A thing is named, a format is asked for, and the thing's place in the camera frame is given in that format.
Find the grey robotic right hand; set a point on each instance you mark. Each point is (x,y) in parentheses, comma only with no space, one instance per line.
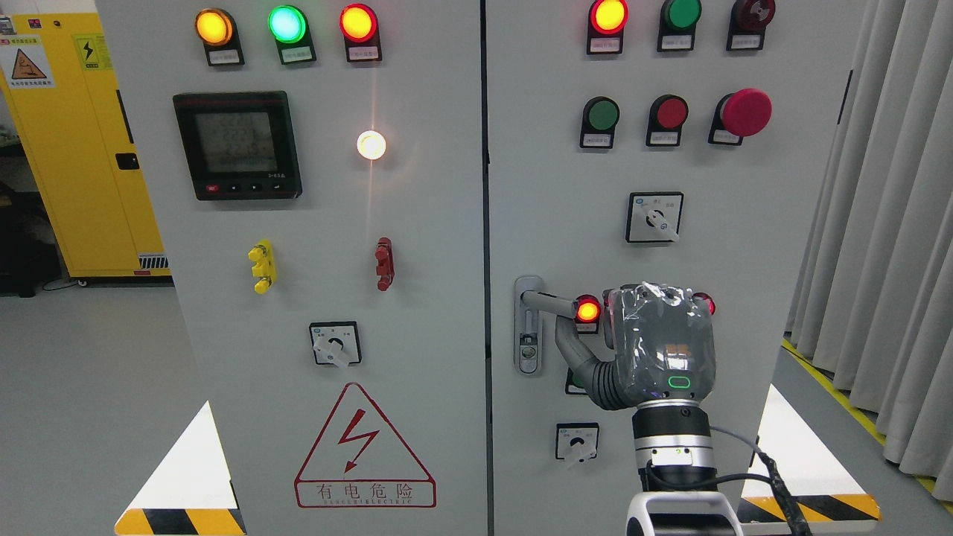
(664,348)

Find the silver door swing handle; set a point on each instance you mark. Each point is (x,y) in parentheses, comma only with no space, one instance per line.
(530,301)

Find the right grey cabinet door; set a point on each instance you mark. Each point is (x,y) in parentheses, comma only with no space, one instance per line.
(558,211)

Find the grey cabinet door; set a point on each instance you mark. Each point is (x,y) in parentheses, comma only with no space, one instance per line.
(558,211)
(422,340)

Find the left grey cabinet door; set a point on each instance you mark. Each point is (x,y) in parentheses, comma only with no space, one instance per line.
(422,340)

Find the red-orange indicator light left door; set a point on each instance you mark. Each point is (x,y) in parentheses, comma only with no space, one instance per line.
(360,30)

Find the red lit indicator lower right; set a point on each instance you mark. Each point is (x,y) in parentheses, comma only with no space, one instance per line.
(704,301)

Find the red lit indicator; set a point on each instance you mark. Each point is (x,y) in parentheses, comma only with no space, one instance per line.
(605,27)
(704,301)
(587,316)

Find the red lit indicator lower left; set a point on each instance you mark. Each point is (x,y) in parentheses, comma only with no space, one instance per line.
(587,316)

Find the dark green push button lower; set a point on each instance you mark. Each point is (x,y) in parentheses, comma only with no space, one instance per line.
(572,387)

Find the grey curtain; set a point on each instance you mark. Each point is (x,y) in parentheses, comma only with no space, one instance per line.
(873,302)

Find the right striped white robot part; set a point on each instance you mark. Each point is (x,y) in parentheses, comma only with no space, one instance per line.
(829,497)

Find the striped white robot part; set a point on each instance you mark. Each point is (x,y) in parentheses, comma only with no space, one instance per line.
(190,492)
(829,497)

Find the red push button upper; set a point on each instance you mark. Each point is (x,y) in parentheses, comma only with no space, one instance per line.
(666,116)

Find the green push button upper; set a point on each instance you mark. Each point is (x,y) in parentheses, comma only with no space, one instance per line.
(599,119)

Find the red mushroom emergency stop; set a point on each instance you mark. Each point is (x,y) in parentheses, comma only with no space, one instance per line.
(742,114)

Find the red terminal socket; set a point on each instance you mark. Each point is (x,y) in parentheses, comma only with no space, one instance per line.
(384,255)

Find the green indicator top right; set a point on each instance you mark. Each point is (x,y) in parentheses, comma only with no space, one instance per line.
(676,25)

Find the red electric warning triangle sticker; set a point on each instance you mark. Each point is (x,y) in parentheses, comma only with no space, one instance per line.
(360,460)

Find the red lit indicator top right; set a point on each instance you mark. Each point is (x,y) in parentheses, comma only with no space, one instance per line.
(605,27)

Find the dark red buzzer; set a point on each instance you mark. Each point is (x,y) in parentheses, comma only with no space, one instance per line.
(748,23)

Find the white lit indicator light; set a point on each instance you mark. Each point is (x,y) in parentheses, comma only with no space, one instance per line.
(371,145)

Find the yellow terminal socket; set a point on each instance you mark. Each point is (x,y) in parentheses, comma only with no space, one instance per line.
(262,256)

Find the black digital power meter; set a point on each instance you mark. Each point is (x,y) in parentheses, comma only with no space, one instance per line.
(239,145)

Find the green lit indicator light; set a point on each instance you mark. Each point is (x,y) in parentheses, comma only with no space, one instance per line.
(289,29)

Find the left striped white robot part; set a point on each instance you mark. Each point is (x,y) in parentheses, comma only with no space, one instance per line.
(190,492)

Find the orange indicator light top left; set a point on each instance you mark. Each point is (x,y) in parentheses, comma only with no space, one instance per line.
(219,35)

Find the yellow safety storage cabinet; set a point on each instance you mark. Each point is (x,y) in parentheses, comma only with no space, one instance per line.
(60,83)

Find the upper right rotary switch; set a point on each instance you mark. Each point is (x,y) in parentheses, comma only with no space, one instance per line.
(654,217)

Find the lower white rotary switch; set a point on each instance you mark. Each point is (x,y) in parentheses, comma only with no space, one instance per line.
(576,443)

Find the left door rotary switch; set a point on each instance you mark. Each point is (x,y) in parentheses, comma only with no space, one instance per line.
(336,343)

